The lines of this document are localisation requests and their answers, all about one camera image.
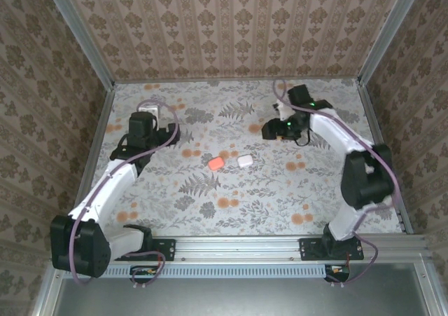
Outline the orange earbud charging case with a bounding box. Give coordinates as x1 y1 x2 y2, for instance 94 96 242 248
207 156 225 172

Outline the floral patterned table cover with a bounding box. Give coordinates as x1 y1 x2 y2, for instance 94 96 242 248
75 78 403 238

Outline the small black electronics board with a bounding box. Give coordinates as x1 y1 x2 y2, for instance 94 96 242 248
129 265 164 284
323 263 351 282

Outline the grey metal sheet panel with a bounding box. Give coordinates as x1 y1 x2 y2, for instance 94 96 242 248
31 263 448 316

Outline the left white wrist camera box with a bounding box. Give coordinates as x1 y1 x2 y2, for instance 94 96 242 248
137 104 161 120

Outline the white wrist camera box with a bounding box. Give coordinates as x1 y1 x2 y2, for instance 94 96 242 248
274 99 298 120
137 104 161 120

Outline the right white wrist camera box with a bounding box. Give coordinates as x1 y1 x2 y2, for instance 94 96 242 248
274 99 298 120

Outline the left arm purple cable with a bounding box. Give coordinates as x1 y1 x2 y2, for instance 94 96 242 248
69 99 181 289

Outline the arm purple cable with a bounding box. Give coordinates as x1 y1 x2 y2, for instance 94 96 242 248
69 99 181 289
272 79 403 289

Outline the aluminium side rail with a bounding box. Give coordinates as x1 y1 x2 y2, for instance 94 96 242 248
64 83 116 238
356 81 414 235

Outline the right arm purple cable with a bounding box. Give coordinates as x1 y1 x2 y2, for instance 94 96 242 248
272 79 403 289

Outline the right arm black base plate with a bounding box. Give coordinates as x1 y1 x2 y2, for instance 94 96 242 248
299 238 365 261

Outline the aluminium frame post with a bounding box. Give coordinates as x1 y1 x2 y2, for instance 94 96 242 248
41 0 116 91
357 0 428 85

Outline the aluminium mounting rail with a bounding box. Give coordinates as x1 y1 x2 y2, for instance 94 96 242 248
52 235 430 263

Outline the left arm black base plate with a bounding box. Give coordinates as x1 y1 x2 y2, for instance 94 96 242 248
113 238 176 261

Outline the slotted grey cable duct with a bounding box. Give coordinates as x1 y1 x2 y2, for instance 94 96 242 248
64 263 326 279

